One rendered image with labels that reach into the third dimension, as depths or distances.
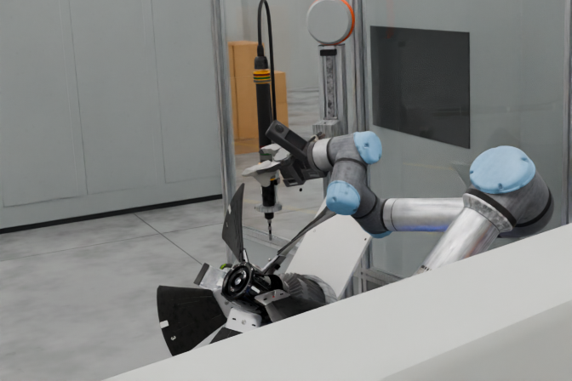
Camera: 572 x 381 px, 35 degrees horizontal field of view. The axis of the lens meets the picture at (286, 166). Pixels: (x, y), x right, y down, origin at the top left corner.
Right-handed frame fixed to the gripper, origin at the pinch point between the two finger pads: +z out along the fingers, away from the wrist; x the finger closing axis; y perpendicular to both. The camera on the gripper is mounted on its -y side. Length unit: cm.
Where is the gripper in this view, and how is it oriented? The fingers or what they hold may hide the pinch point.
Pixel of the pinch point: (252, 160)
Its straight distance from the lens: 228.8
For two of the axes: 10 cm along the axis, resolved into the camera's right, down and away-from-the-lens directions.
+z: -7.8, 1.3, 6.1
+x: 4.2, -6.1, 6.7
